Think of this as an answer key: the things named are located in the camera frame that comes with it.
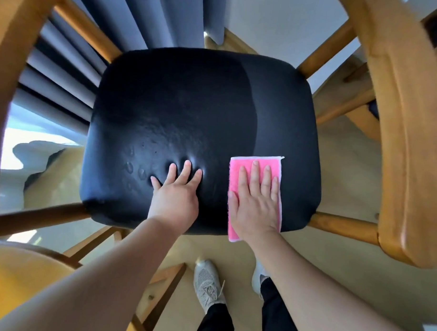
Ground person's left hand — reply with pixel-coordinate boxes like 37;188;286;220
147;159;204;237

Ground person's right hand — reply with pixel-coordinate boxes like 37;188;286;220
226;160;284;242

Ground grey curtain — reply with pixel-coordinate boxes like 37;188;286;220
10;0;229;136

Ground wooden armchair with black seat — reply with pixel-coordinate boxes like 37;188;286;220
0;0;437;272

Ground grey sneaker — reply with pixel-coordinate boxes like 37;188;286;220
192;258;229;315
250;259;271;301

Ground pink cleaning cloth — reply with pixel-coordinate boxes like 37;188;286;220
226;154;286;244

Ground person's right forearm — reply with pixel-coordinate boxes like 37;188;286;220
236;230;428;331

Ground grey right sneaker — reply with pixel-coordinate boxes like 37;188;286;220
250;259;271;301

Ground black trousers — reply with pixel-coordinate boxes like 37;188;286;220
194;275;307;331

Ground grey left sneaker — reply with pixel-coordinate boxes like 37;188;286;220
192;258;229;315

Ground person's left forearm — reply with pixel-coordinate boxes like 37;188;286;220
0;211;183;331

